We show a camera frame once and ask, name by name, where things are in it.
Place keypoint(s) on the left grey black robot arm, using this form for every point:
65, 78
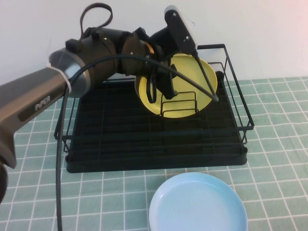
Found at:
48, 96

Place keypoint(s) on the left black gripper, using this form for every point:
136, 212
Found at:
163, 43

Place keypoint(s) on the black dish drying rack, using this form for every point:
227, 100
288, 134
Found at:
115, 166

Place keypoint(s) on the yellow round plate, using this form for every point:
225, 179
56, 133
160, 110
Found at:
187, 79

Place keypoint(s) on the green white checked tablecloth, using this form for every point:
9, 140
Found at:
276, 144

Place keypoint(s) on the light blue round plate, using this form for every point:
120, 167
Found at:
197, 207

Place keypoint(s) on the white zip tie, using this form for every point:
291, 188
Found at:
63, 74

